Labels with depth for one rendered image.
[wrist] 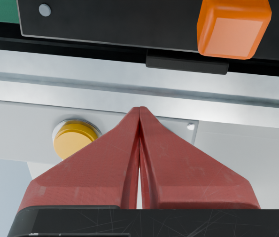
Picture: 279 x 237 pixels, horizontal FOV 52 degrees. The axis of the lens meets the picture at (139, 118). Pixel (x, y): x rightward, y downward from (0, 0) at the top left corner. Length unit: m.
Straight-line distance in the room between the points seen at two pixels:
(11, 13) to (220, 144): 0.28
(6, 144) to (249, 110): 0.22
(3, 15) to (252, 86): 0.20
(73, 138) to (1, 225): 2.01
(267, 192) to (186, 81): 0.28
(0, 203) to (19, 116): 1.80
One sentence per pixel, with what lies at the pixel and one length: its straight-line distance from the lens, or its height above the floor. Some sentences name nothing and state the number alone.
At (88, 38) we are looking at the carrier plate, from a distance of 0.21.
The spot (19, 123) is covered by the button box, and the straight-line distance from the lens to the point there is 0.28.
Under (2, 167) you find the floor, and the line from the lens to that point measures 1.82.
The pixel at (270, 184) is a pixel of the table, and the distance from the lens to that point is 0.46.
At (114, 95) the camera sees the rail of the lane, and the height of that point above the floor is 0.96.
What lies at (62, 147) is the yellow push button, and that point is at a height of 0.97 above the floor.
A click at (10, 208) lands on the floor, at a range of 2.07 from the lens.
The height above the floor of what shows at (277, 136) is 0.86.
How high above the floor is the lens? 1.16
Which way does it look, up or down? 58 degrees down
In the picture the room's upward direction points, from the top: 172 degrees counter-clockwise
